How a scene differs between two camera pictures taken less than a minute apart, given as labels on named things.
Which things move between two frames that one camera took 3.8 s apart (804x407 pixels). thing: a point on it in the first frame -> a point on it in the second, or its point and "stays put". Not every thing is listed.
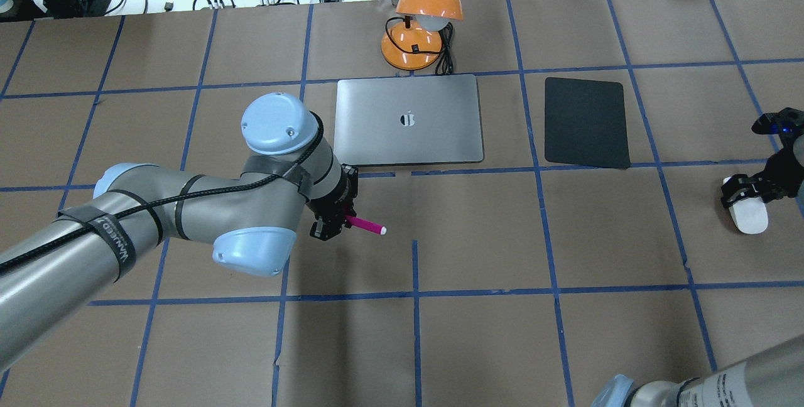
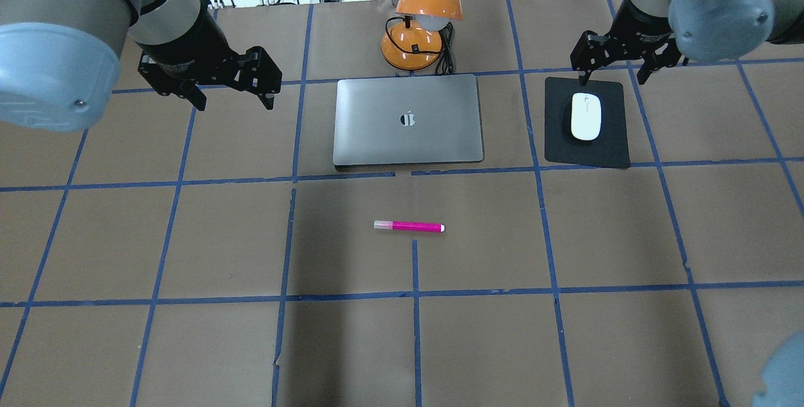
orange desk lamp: [428, 3] stays put
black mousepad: [585, 123] stays put
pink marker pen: [367, 225] -> [409, 226]
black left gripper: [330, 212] -> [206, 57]
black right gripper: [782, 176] -> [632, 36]
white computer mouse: [750, 214] -> [586, 116]
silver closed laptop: [407, 120] stays put
